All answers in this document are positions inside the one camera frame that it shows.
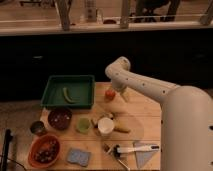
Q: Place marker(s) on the black stand at left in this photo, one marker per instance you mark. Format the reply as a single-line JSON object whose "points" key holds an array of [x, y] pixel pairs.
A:
{"points": [[4, 156]]}

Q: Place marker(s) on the small dark metal cup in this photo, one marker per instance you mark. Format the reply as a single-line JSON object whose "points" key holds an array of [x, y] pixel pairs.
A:
{"points": [[38, 128]]}

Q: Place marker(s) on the orange bowl with food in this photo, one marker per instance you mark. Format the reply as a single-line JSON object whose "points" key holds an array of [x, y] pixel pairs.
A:
{"points": [[44, 151]]}

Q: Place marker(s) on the yellow banana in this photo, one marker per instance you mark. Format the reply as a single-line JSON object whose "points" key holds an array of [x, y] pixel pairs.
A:
{"points": [[119, 127]]}

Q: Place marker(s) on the green plastic tray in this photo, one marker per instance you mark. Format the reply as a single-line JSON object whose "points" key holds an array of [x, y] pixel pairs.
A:
{"points": [[80, 89]]}

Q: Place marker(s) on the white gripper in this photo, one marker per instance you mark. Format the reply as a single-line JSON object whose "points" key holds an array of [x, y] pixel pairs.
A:
{"points": [[121, 88]]}

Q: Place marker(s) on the blue sponge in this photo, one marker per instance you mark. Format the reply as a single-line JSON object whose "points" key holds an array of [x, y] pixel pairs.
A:
{"points": [[79, 157]]}

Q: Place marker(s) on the orange red apple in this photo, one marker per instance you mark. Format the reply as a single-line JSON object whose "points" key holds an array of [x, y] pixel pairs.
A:
{"points": [[110, 94]]}

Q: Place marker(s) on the green bean pod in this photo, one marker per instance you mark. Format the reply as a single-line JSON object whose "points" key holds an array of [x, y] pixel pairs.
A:
{"points": [[66, 95]]}

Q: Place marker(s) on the grey triangular cloth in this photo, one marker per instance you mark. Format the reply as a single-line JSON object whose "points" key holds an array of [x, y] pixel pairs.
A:
{"points": [[147, 152]]}

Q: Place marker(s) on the dark brown bowl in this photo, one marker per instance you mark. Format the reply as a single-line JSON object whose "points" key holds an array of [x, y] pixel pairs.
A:
{"points": [[60, 118]]}

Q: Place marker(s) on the small green cup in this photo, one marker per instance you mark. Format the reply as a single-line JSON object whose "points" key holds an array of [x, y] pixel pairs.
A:
{"points": [[83, 125]]}

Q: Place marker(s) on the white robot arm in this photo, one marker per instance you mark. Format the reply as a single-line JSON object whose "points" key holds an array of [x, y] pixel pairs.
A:
{"points": [[186, 117]]}

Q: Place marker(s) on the small brown block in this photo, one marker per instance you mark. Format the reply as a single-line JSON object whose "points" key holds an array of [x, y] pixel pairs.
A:
{"points": [[106, 148]]}

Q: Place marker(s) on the white paper cup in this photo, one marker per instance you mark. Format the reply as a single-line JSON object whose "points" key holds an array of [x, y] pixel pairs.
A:
{"points": [[105, 126]]}

